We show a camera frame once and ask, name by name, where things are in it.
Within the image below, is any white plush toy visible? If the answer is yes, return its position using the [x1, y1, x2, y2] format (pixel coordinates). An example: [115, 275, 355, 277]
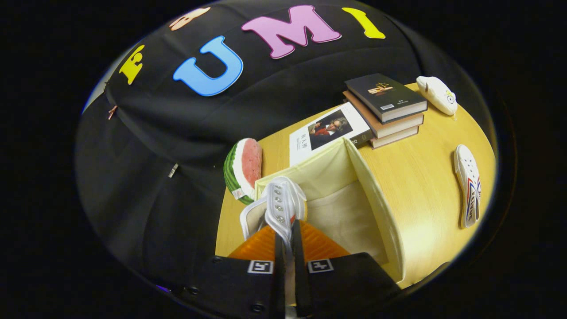
[416, 75, 458, 117]

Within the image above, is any cream fabric storage box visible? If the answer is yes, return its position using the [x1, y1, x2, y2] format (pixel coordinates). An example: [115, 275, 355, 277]
[254, 137, 406, 284]

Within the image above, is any thick brown book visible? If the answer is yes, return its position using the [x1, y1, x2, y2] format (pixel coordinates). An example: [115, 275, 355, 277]
[342, 91, 425, 139]

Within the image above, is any watermelon slice plush toy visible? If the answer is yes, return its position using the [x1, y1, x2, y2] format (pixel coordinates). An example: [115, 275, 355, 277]
[223, 138, 263, 205]

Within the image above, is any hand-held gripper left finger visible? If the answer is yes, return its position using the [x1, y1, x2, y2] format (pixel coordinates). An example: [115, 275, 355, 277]
[176, 224, 287, 319]

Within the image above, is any white canvas shoe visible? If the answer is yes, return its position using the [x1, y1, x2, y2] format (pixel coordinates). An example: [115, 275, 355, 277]
[454, 144, 482, 230]
[239, 176, 307, 249]

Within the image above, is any white portrait cover book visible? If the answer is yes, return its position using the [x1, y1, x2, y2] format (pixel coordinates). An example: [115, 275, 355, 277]
[289, 102, 374, 167]

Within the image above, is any black hardcover book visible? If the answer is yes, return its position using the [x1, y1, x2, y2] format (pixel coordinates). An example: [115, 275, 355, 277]
[345, 73, 428, 124]

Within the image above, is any thin brown book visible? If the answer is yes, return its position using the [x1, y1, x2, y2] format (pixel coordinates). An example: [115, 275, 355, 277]
[369, 125, 419, 149]

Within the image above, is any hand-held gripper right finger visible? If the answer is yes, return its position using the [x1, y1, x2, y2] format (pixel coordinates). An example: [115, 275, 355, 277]
[291, 220, 403, 319]

